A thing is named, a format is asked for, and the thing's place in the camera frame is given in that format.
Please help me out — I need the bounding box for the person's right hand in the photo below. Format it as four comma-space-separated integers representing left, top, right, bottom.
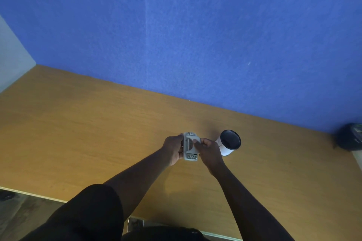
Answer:
193, 138, 226, 177

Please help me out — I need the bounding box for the person's left hand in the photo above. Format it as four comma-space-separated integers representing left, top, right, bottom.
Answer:
161, 134, 184, 167

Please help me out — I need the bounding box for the grey plastic device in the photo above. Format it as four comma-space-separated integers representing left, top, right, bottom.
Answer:
181, 132, 201, 162

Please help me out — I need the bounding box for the person's left forearm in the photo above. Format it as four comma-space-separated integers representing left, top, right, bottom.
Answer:
104, 148, 172, 221

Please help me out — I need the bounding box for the person's right forearm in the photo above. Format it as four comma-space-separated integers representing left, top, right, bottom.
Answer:
213, 164, 295, 241

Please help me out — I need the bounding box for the white cup with dark inside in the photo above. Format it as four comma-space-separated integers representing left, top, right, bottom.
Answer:
216, 130, 242, 156

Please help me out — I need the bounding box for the person's black shirt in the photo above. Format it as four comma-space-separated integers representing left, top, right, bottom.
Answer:
20, 184, 210, 241

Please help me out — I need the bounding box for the black bag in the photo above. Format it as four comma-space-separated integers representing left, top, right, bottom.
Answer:
333, 123, 362, 152

